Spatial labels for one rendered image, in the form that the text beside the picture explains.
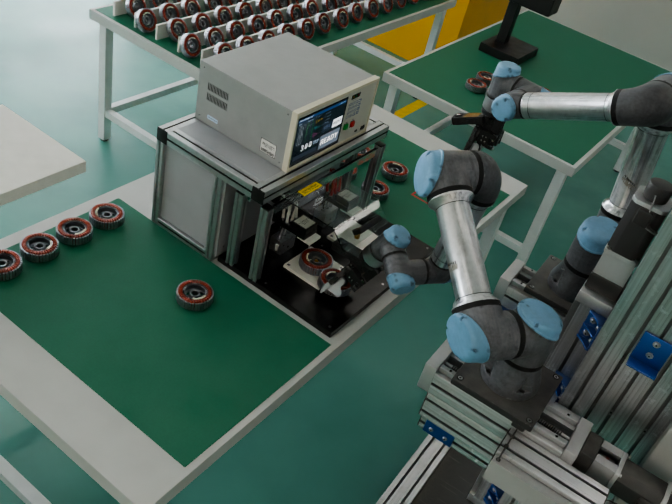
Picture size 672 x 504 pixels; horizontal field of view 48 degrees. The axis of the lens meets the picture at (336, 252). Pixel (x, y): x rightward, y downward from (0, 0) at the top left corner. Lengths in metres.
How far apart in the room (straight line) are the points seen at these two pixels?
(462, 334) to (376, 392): 1.52
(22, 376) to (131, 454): 0.37
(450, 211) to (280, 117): 0.65
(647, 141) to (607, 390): 0.69
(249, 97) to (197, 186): 0.33
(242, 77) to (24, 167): 0.70
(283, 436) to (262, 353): 0.83
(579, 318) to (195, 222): 1.22
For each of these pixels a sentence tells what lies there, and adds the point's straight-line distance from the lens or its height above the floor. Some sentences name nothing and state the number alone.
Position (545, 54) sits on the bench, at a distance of 4.90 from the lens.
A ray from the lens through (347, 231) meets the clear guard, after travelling 2.23.
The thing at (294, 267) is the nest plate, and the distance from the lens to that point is 2.47.
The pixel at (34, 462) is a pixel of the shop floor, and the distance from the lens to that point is 2.89.
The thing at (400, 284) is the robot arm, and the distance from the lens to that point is 2.13.
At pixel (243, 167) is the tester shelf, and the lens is 2.28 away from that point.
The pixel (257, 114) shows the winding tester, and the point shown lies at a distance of 2.30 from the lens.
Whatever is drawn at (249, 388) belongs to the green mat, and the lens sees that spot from 2.12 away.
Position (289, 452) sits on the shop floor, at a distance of 2.95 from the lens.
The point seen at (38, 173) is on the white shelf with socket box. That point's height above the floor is 1.21.
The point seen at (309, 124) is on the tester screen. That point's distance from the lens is 2.27.
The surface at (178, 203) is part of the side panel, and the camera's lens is 2.50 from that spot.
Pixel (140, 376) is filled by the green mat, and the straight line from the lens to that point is 2.12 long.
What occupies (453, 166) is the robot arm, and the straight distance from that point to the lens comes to 1.87.
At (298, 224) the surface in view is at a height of 0.92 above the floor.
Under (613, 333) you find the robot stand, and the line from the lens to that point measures 1.97.
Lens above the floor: 2.34
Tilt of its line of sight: 37 degrees down
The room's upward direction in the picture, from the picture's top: 15 degrees clockwise
